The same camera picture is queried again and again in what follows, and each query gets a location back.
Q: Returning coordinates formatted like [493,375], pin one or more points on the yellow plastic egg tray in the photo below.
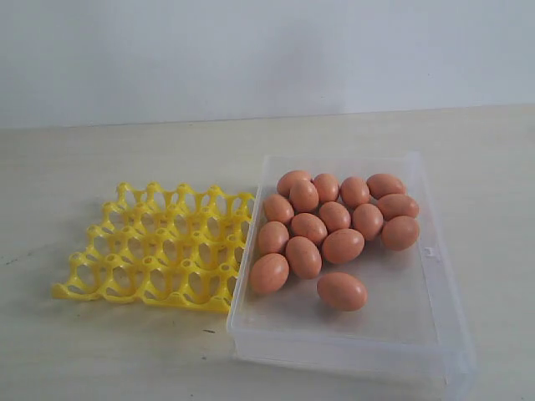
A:
[165,248]

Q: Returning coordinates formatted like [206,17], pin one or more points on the clear plastic container box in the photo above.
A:
[409,342]

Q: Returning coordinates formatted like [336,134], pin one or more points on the brown egg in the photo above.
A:
[342,246]
[335,216]
[309,226]
[303,257]
[273,238]
[327,186]
[342,292]
[269,273]
[368,220]
[286,182]
[383,184]
[277,208]
[393,205]
[303,196]
[354,192]
[400,233]

